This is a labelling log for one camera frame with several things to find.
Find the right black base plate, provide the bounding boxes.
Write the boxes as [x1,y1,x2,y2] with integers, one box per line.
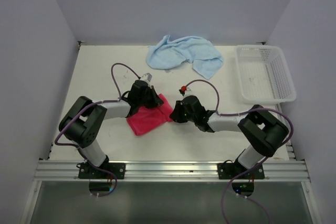
[217,161,265,180]

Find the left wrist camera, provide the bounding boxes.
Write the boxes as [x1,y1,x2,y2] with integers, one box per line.
[140,73,152,83]

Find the aluminium mounting rail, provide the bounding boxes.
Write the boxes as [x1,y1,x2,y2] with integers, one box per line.
[34,160,310,182]

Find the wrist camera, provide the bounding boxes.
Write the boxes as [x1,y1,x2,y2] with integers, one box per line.
[179,86,194,98]
[140,73,152,83]

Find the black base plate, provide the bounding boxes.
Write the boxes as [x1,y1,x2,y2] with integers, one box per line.
[76,162,126,179]
[217,161,265,180]

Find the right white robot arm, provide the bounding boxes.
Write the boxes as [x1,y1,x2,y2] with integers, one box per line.
[170,95,289,178]

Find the red towel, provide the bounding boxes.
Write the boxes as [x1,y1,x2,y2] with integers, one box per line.
[127,93,173,136]

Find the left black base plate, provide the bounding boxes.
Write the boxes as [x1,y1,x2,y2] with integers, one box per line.
[76,162,126,179]

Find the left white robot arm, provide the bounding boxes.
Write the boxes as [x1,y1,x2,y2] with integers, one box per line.
[55,80,164,178]

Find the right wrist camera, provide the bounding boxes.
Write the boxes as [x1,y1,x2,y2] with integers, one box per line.
[179,86,194,98]

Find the white plastic basket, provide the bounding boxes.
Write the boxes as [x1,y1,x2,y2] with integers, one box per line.
[235,45,297,105]

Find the light blue towel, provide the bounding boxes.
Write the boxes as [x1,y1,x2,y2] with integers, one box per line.
[146,35,224,80]

